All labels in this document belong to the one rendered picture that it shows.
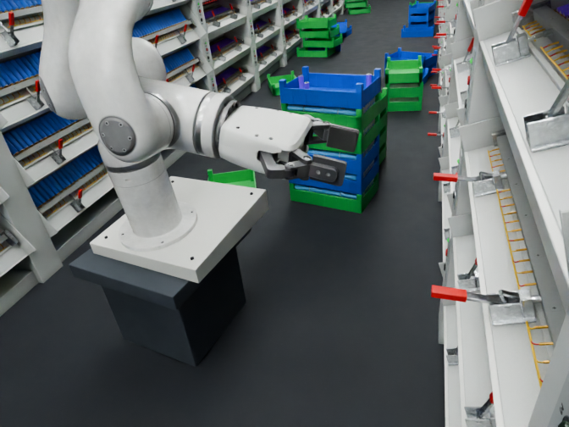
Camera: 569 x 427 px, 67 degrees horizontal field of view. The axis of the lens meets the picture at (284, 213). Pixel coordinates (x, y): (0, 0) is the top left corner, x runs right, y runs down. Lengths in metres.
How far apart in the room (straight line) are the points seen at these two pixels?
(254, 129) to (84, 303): 1.06
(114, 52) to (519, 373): 0.51
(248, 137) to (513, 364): 0.36
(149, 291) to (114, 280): 0.10
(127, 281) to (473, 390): 0.71
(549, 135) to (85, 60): 0.45
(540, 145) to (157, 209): 0.79
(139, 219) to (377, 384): 0.66
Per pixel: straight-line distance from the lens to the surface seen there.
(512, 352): 0.48
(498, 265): 0.58
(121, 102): 0.52
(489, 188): 0.72
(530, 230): 0.59
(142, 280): 1.01
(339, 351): 1.14
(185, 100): 0.57
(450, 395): 0.93
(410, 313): 1.25
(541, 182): 0.36
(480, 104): 0.84
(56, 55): 0.88
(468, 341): 0.75
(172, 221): 1.04
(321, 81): 1.71
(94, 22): 0.55
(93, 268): 1.10
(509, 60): 0.65
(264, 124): 0.54
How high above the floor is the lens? 0.87
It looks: 32 degrees down
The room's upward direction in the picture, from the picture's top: 6 degrees counter-clockwise
